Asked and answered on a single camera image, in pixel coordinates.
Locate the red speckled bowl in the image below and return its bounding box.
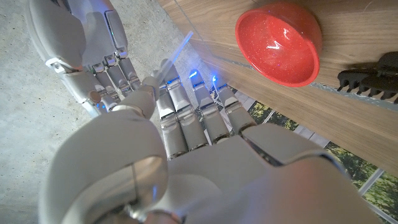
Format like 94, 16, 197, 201
234, 1, 323, 88

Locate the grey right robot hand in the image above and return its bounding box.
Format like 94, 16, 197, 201
26, 0, 142, 118

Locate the black hair claw clip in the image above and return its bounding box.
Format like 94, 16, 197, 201
337, 51, 398, 105

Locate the printed window backdrop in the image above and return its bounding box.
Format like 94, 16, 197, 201
214, 88, 398, 224

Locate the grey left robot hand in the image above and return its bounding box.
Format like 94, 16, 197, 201
37, 58, 383, 224

